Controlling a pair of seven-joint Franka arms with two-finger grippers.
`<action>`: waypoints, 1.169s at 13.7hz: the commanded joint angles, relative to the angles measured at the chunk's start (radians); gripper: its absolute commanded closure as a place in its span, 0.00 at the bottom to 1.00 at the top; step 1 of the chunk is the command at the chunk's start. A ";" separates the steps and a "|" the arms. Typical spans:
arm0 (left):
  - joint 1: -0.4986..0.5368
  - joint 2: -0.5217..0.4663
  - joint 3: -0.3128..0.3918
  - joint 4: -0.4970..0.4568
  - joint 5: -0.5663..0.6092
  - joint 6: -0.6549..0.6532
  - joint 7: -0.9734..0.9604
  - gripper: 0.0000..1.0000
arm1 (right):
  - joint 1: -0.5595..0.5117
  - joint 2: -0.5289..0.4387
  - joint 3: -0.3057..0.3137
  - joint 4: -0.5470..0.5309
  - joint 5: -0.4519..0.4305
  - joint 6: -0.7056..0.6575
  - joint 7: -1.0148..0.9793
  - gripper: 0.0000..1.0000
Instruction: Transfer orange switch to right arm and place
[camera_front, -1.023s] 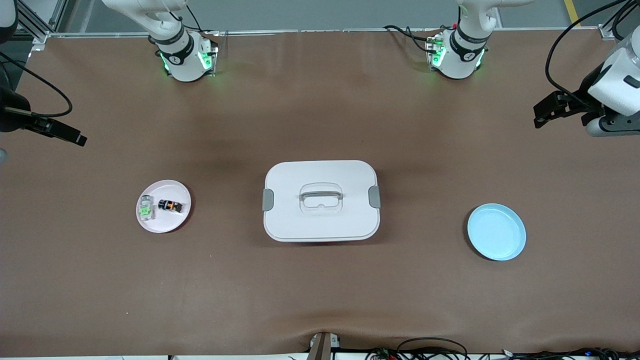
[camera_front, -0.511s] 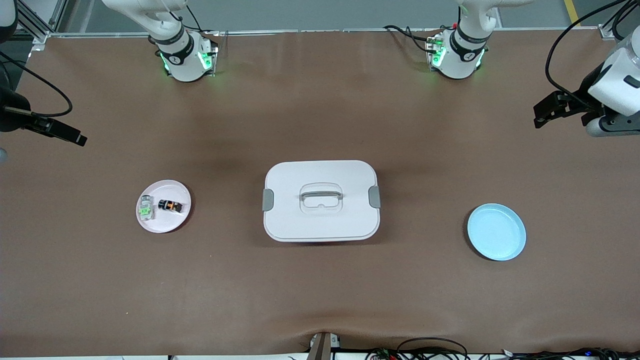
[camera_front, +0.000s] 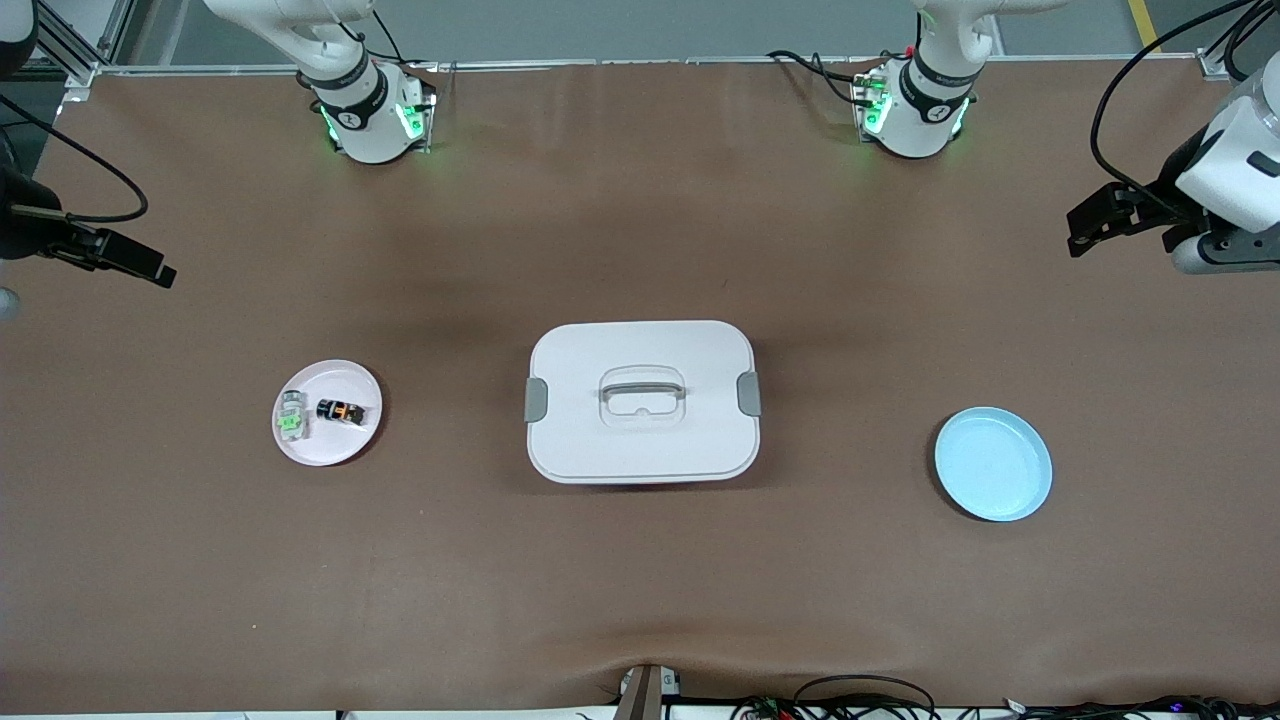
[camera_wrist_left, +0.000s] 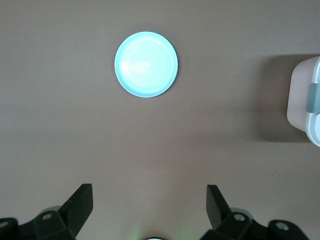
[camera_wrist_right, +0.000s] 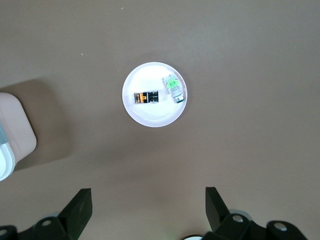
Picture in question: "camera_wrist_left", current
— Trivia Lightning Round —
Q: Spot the light blue round plate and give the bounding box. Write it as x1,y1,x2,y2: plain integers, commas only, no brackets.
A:
114,31,179,98

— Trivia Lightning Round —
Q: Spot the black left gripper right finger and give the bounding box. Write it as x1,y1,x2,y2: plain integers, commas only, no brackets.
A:
199,184,311,240

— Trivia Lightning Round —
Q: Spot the grey box latch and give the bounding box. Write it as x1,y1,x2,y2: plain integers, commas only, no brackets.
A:
305,83,320,115

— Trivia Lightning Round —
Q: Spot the white lidded storage box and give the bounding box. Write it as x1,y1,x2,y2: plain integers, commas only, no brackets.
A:
286,55,320,148

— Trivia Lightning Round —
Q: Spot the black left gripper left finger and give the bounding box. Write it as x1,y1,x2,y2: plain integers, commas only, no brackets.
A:
0,183,94,240

